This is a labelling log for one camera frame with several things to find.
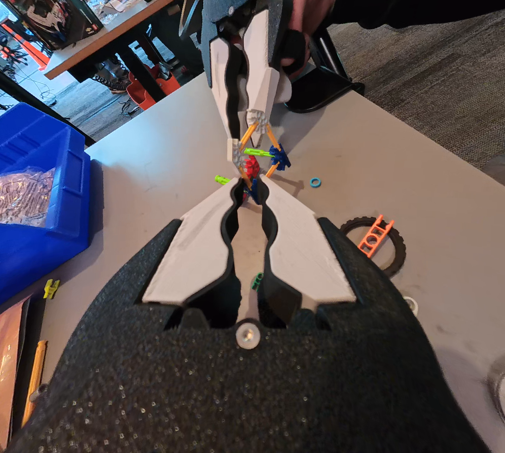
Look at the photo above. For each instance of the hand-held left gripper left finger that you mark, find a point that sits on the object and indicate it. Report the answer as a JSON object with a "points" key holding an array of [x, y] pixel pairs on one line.
{"points": [[189, 263]]}

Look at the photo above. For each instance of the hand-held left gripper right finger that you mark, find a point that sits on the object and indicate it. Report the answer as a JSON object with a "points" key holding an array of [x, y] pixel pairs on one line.
{"points": [[311, 263]]}

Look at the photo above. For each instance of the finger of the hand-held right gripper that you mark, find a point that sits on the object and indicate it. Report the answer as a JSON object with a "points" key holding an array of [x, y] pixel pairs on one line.
{"points": [[217, 66], [260, 58]]}

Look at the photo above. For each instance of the colourful rod connector toy model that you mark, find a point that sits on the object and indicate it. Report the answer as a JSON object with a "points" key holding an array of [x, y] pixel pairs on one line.
{"points": [[258, 117]]}

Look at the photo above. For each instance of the red connectors with green clip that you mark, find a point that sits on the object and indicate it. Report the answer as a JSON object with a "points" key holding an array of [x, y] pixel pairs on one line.
{"points": [[251, 167]]}

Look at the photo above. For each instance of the black chair armrest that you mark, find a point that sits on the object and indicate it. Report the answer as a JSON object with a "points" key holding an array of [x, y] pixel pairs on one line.
{"points": [[189, 7], [327, 90]]}

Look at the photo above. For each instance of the orange tote bin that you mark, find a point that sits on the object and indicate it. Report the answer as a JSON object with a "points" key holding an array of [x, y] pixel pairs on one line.
{"points": [[169, 86]]}

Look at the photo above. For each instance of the green connector piece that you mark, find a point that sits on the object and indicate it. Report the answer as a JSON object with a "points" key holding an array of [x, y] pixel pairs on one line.
{"points": [[257, 281]]}

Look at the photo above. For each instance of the orange connector piece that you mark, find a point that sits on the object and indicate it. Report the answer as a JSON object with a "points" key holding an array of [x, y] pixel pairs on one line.
{"points": [[374, 238]]}

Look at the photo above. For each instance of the black toy tyre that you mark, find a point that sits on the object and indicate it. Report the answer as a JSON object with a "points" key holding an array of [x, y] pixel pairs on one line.
{"points": [[398, 259]]}

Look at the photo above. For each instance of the wooden desk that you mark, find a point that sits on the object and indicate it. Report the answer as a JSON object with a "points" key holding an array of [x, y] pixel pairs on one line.
{"points": [[118, 25]]}

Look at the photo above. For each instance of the small grey spacer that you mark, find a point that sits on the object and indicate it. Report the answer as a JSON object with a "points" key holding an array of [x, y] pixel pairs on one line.
{"points": [[412, 305]]}

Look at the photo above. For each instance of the clear parts bags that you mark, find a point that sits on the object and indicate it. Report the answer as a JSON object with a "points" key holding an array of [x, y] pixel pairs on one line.
{"points": [[102, 3]]}

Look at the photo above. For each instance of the blue plastic bin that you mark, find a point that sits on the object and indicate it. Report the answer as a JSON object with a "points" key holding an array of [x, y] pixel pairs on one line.
{"points": [[71, 204]]}

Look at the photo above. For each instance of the yellow connector piece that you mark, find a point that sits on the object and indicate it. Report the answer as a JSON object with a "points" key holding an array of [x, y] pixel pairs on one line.
{"points": [[51, 289]]}

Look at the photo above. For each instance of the black stand pole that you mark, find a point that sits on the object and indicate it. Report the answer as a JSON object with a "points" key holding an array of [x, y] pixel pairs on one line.
{"points": [[47, 105]]}

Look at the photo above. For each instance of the black toy car box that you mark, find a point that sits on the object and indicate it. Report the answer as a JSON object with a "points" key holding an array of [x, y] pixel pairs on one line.
{"points": [[51, 7]]}

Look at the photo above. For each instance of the crumpled clear plastic bags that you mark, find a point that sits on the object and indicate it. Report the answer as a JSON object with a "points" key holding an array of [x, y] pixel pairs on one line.
{"points": [[23, 196]]}

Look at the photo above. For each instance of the orange traffic cone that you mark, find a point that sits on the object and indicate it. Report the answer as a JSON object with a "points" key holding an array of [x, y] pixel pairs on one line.
{"points": [[37, 56]]}

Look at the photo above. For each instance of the orange toy rod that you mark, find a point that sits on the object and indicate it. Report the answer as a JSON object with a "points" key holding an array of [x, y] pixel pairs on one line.
{"points": [[35, 366]]}

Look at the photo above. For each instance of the grey connector piece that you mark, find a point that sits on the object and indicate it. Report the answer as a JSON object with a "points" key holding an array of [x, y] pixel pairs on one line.
{"points": [[38, 392]]}

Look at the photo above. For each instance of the person's leg in jeans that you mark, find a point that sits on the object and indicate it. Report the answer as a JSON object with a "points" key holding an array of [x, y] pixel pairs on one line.
{"points": [[496, 171]]}

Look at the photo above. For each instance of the grey toy wheel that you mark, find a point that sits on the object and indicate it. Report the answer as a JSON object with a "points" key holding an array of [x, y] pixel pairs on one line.
{"points": [[498, 390]]}

